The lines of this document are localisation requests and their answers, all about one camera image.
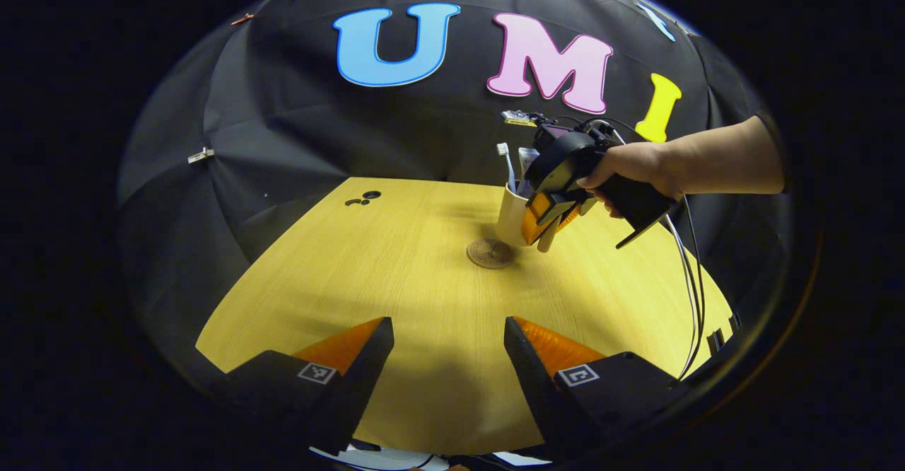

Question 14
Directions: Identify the black cable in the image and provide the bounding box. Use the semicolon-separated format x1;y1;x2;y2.
682;195;708;380

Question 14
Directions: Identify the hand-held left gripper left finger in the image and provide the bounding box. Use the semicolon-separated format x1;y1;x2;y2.
209;317;395;458

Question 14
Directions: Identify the white cable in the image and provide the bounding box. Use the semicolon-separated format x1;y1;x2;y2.
665;213;701;380

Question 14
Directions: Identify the wooden desktop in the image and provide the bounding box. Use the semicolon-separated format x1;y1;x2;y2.
196;178;736;455

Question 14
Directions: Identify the black backdrop cloth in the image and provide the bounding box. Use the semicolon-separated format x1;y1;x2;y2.
117;0;793;387

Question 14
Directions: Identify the white sheet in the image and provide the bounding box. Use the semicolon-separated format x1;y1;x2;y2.
309;445;450;471
493;451;552;467

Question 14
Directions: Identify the round cork coaster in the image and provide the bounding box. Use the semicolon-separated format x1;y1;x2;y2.
467;238;515;269

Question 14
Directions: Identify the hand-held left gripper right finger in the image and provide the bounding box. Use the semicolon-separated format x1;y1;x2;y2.
504;317;690;458

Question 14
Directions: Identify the white toothpaste tube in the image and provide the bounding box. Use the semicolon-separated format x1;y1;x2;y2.
518;147;542;196

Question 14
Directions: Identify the beige cup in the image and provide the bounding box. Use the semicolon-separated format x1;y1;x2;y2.
496;182;563;253

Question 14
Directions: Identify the white toothbrush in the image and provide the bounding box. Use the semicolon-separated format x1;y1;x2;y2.
496;142;518;194

